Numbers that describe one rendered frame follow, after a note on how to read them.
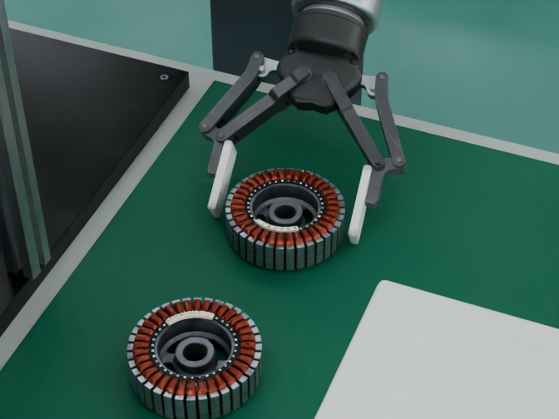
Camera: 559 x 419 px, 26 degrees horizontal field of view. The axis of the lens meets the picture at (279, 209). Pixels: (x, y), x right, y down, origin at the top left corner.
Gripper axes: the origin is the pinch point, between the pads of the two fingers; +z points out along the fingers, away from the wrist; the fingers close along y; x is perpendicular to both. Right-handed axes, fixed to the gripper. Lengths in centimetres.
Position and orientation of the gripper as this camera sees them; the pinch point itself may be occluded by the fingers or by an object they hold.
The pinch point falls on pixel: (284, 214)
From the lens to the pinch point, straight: 114.3
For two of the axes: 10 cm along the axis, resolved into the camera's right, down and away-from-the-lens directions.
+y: -9.6, -1.8, 2.0
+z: -2.3, 9.3, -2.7
